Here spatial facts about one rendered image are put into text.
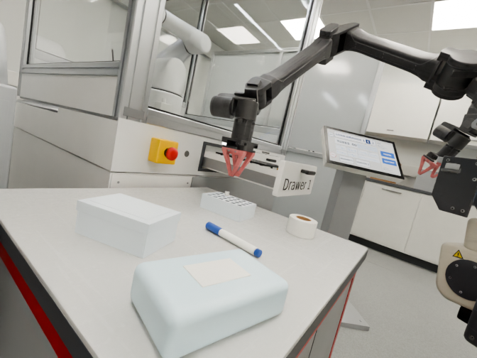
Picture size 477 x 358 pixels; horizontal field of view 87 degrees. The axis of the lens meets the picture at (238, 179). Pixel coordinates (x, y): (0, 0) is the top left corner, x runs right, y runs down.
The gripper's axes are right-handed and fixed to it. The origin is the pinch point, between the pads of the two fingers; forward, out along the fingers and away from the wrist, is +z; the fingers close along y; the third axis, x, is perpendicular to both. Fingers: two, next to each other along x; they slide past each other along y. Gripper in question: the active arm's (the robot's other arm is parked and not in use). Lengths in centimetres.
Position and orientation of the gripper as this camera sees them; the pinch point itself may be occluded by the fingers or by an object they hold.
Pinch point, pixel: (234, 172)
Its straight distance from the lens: 69.0
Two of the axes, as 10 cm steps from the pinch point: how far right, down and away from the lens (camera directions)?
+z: -2.0, 9.7, 1.2
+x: 8.7, 2.3, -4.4
